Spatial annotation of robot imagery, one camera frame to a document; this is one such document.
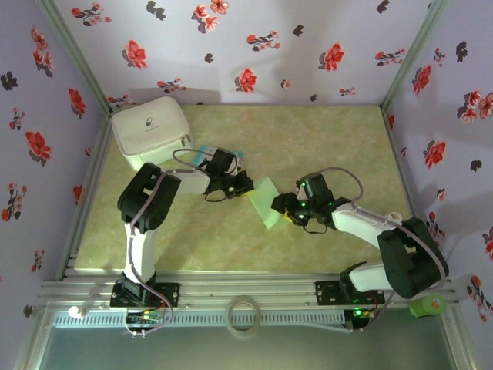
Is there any grey right arm cable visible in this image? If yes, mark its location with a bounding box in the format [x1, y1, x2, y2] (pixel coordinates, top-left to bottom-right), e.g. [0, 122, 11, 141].
[319, 166, 451, 335]

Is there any aluminium corner post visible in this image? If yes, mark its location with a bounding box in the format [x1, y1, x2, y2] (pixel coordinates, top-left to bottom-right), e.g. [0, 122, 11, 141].
[380, 0, 451, 113]
[38, 0, 113, 116]

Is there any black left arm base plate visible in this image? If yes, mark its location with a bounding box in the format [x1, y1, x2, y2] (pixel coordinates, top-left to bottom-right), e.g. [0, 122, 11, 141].
[109, 282, 181, 309]

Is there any aluminium side rail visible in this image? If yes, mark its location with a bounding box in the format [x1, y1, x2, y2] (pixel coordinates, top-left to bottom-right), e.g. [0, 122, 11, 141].
[57, 111, 115, 281]
[381, 107, 436, 277]

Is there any grey left arm cable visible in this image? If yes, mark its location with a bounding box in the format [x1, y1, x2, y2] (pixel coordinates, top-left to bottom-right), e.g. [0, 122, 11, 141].
[122, 148, 216, 338]

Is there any white zip pouch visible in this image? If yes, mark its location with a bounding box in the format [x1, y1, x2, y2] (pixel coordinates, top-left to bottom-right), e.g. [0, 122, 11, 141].
[110, 96, 193, 173]

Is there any green plastic bottle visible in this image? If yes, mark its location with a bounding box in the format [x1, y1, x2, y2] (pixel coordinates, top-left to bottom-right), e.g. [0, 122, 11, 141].
[408, 294, 448, 319]

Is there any clear tape roll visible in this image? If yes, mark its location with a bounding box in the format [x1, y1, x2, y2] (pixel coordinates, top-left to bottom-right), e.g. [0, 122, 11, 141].
[225, 295, 263, 340]

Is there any light green cloth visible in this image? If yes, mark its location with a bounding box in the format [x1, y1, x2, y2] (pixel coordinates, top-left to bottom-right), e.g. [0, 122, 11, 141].
[246, 175, 289, 231]

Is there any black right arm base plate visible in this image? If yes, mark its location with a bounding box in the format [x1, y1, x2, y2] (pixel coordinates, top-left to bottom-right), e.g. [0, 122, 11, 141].
[314, 280, 386, 308]

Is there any aluminium frame bar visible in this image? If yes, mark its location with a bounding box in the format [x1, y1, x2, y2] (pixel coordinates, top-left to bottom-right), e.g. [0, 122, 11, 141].
[15, 308, 55, 370]
[441, 308, 478, 370]

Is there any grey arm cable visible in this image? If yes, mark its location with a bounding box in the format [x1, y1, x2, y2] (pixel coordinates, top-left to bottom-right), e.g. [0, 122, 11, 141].
[319, 166, 451, 335]
[122, 148, 216, 338]

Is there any blue snack packet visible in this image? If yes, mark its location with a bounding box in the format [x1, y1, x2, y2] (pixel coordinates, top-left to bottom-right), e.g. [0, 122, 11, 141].
[192, 145, 246, 173]

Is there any control board with wires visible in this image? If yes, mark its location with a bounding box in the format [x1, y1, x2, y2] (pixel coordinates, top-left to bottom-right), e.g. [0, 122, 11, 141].
[125, 308, 165, 338]
[344, 306, 377, 335]

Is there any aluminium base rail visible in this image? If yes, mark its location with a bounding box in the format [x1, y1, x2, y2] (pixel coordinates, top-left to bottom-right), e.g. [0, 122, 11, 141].
[37, 271, 461, 309]

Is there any white slotted cable duct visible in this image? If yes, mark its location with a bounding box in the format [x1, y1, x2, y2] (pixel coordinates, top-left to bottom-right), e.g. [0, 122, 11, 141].
[52, 310, 346, 328]

